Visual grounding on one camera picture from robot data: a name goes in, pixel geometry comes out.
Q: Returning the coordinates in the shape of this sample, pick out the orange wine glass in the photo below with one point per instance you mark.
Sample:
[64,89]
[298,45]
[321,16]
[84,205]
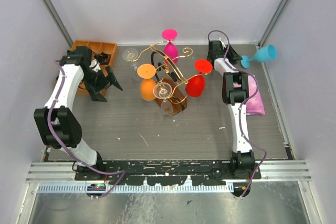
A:
[147,82]

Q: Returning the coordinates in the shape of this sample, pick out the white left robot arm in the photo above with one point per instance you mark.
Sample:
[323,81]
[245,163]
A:
[56,123]

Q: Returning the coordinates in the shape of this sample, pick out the gold wire glass rack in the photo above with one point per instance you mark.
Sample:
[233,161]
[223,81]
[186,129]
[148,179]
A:
[168,71]

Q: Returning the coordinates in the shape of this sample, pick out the wooden compartment tray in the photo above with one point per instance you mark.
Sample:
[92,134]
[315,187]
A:
[96,47]

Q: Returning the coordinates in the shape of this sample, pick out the clear wine glass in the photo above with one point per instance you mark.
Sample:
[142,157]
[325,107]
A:
[163,92]
[131,55]

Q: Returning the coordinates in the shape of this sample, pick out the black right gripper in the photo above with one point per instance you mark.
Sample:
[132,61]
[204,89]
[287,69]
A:
[231,54]

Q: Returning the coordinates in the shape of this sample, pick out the purple cartoon pouch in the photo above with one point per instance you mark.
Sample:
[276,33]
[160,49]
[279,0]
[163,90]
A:
[255,105]

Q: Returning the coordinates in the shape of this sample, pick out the black orange rolled tie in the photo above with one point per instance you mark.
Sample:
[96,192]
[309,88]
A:
[103,58]

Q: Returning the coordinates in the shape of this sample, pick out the pink wine glass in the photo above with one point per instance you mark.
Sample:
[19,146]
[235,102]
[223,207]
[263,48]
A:
[170,49]

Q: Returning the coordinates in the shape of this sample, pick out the aluminium front rail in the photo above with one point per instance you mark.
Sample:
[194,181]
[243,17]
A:
[60,178]

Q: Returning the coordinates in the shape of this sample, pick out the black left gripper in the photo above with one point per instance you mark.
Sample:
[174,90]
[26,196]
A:
[96,95]

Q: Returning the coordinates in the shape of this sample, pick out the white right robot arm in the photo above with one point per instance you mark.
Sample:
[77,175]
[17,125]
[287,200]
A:
[235,94]

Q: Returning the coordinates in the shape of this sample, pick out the blue wine glass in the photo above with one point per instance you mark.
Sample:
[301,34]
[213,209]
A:
[263,55]

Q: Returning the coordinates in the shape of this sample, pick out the red wine glass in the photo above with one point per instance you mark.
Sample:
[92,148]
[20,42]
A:
[196,83]

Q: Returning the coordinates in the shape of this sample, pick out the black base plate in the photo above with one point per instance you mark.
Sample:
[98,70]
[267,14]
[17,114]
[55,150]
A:
[164,173]

